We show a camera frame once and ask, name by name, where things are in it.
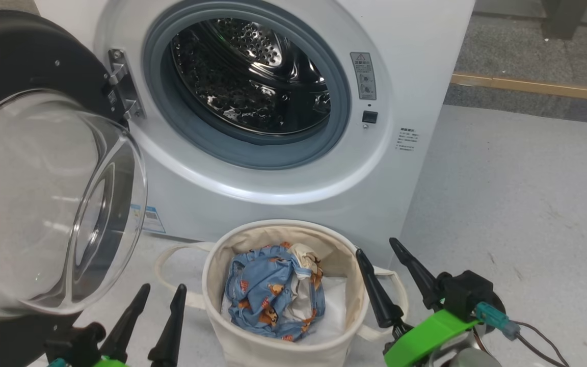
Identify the dark round glass washer door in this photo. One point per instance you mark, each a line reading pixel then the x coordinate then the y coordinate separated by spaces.
pixel 18 56

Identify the yellow floor edge strip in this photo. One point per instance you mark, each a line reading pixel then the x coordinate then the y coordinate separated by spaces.
pixel 528 85

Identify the right gripper body black green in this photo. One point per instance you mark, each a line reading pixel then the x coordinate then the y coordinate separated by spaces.
pixel 431 334

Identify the blue bear print garment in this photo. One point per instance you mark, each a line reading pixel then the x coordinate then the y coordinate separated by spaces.
pixel 258 290

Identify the metal door hinge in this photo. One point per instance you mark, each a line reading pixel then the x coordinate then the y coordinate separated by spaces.
pixel 123 84

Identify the small printed text label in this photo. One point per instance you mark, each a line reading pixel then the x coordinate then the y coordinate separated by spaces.
pixel 407 139

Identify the cream canvas laundry basket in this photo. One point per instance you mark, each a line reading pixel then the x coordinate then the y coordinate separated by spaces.
pixel 232 341

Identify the white washing machine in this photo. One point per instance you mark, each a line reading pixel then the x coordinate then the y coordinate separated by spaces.
pixel 283 204

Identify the blue energy label sticker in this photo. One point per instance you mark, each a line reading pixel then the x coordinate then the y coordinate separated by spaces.
pixel 152 220

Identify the grey rubber door gasket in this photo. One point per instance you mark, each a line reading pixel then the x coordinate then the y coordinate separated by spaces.
pixel 273 150

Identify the black door latch socket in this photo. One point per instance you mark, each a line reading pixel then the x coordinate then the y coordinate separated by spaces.
pixel 369 116

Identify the left gripper body black green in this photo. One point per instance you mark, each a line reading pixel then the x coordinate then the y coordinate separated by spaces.
pixel 77 346

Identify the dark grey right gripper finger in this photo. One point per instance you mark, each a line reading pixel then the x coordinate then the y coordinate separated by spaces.
pixel 418 278
pixel 377 295

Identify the perforated steel drum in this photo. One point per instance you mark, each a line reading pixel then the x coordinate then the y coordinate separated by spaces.
pixel 252 76

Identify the grey warning sticker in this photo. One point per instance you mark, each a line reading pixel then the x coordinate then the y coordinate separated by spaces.
pixel 363 75

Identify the grey pillar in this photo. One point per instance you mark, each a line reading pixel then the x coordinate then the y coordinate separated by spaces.
pixel 563 18

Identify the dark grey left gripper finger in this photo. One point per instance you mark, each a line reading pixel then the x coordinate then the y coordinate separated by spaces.
pixel 170 331
pixel 128 323

